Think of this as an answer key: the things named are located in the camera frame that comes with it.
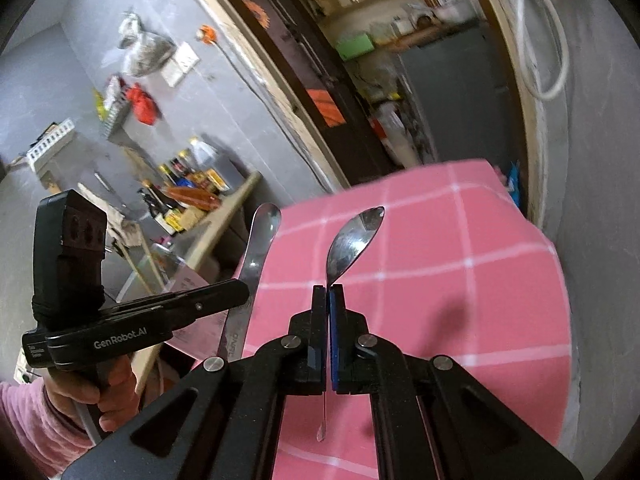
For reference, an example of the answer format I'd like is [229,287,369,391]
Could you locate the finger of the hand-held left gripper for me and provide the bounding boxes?
[102,280,250,331]

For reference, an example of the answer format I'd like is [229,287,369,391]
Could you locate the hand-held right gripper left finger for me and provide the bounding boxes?
[60,285,331,480]

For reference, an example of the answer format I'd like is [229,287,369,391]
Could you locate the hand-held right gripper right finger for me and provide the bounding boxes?
[329,284,586,480]

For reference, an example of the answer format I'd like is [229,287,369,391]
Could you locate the metal table knife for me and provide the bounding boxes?
[217,203,282,361]

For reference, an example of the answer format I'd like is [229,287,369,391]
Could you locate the metal spoon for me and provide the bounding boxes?
[316,206,386,442]

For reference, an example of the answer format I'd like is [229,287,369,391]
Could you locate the person's left forearm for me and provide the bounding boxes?
[0,379,98,478]

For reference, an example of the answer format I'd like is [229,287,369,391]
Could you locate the person's left hand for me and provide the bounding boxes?
[45,355,139,432]

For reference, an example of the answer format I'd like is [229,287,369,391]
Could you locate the beige kitchen counter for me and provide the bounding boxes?
[117,170,263,391]

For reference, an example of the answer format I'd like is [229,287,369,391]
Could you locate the yellow label soy sauce bottle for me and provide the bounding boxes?
[164,206,188,233]

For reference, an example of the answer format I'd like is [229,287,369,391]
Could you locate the white label glass bottle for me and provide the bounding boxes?
[139,180,170,222]

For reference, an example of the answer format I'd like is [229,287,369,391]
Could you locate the red snack packet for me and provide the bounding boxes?
[162,185,222,212]

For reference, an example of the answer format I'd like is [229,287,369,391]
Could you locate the pink checked tablecloth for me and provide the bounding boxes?
[192,159,573,480]

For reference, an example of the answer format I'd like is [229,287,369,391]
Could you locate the red plastic bag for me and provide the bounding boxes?
[125,84,159,126]

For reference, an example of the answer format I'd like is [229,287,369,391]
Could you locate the grey plastic bag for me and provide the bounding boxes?
[117,14,177,79]

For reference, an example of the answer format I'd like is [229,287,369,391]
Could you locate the dark door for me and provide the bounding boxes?
[197,0,401,188]

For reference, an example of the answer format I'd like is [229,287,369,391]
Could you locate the grey cabinet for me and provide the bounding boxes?
[397,22,512,167]

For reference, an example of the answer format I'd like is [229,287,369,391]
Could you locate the green box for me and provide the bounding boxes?
[334,32,376,62]

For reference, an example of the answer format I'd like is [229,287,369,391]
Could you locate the white wall rack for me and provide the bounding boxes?
[27,119,76,172]

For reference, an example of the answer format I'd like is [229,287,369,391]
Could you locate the wall wire basket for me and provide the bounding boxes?
[96,77,134,139]

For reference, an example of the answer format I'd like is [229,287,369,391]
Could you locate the white wall socket plate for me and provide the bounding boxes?
[161,42,201,87]

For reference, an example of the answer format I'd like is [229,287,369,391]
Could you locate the white hose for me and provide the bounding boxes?
[500,0,569,102]

